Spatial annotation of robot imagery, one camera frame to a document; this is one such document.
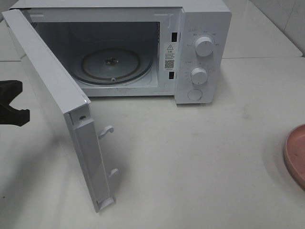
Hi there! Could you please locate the round white door button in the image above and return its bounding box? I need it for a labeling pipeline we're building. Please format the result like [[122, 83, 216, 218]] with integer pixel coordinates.
[[188, 89, 203, 101]]

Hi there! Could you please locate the warning label sticker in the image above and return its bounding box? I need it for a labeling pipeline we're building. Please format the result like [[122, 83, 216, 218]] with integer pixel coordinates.
[[163, 42, 176, 70]]

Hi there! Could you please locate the glass microwave turntable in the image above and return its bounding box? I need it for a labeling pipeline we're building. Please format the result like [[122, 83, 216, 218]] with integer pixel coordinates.
[[70, 48, 153, 85]]

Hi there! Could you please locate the white microwave oven body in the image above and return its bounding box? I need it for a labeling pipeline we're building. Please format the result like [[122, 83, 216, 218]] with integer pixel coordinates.
[[7, 0, 232, 104]]

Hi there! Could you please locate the pink round plate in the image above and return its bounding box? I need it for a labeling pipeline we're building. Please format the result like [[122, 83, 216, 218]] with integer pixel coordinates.
[[284, 124, 305, 190]]

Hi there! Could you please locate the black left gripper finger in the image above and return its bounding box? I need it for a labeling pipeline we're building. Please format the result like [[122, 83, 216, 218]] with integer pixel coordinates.
[[0, 105, 30, 126], [0, 80, 22, 106]]

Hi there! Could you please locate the white control knob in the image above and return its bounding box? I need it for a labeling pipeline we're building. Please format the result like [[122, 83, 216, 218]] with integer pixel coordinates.
[[194, 35, 214, 57], [191, 67, 208, 85]]

